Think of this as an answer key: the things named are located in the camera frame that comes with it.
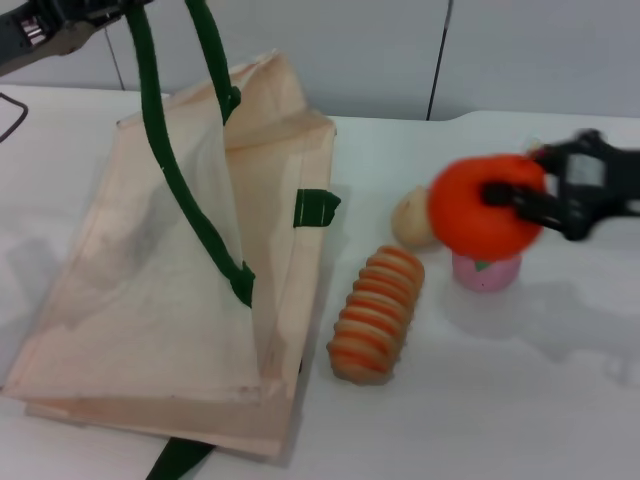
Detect black cable with metal plug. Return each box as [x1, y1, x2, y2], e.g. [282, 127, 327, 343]
[0, 91, 28, 144]

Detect pink peach toy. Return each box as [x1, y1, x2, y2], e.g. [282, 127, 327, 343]
[451, 251, 524, 294]

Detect orange fruit toy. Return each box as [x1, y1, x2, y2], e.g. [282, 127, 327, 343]
[427, 155, 547, 263]

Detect beige potato toy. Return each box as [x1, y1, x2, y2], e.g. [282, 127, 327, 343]
[390, 184, 442, 249]

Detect cream canvas bag green handles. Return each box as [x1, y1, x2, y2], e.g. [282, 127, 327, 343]
[0, 0, 343, 480]

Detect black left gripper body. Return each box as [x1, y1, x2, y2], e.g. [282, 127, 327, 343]
[0, 0, 126, 77]

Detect orange striped bread toy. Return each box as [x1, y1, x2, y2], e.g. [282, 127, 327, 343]
[326, 244, 427, 386]

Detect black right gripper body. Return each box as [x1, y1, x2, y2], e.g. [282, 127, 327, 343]
[542, 128, 640, 242]

